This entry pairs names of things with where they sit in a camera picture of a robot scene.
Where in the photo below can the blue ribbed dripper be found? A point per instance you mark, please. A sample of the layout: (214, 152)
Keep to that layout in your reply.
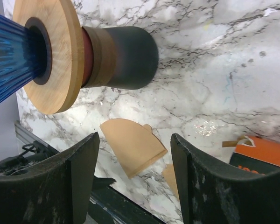
(25, 55)

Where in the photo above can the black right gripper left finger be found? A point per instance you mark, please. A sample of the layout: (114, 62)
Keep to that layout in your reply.
(54, 191)

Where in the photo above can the brown paper coffee filter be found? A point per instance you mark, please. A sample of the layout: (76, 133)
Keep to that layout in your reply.
(134, 145)

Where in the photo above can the red and black carafe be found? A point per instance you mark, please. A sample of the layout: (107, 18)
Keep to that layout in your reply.
(119, 57)

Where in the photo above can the orange coffee filter box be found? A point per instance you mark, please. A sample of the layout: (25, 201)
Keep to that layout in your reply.
(254, 154)

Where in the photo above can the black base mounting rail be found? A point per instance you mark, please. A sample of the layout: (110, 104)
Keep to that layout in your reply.
(108, 206)

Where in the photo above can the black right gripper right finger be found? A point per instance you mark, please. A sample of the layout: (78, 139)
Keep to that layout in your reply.
(214, 192)

